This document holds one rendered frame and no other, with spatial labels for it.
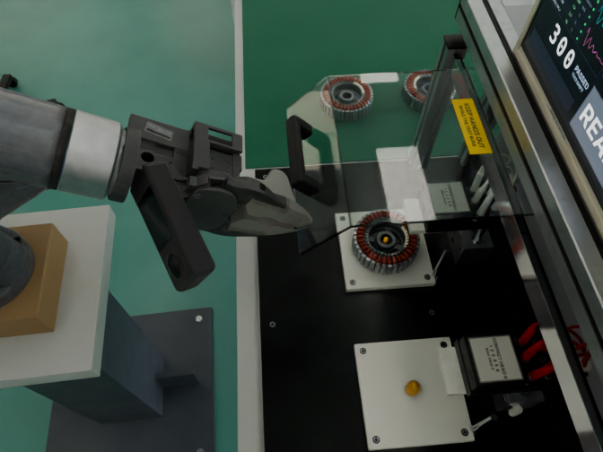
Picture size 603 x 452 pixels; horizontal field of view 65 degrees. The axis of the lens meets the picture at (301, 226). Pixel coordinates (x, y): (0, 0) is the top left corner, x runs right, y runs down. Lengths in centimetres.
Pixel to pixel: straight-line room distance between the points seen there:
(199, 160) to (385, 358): 44
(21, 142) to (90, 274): 50
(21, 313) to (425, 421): 63
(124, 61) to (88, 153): 209
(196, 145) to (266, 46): 79
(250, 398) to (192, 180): 42
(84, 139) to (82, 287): 50
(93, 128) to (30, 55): 230
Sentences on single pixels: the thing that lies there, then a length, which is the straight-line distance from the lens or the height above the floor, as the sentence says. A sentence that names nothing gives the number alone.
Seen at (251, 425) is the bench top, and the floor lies 75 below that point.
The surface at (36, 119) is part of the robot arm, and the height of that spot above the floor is 122.
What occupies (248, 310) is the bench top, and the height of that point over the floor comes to 75.
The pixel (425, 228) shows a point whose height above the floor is 89.
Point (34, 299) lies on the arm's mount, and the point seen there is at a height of 81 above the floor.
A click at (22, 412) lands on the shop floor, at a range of 174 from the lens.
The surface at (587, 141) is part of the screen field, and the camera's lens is 55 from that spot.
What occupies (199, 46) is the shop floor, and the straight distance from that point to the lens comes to 252.
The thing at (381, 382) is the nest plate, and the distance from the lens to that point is 75.
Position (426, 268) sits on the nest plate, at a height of 78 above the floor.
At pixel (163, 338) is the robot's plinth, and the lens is 163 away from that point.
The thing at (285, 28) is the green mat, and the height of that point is 75.
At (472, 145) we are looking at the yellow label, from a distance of 62.
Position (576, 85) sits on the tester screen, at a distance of 57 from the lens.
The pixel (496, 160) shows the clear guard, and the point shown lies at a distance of 62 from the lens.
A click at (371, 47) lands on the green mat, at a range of 125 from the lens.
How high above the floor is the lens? 151
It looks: 58 degrees down
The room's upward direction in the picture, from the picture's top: straight up
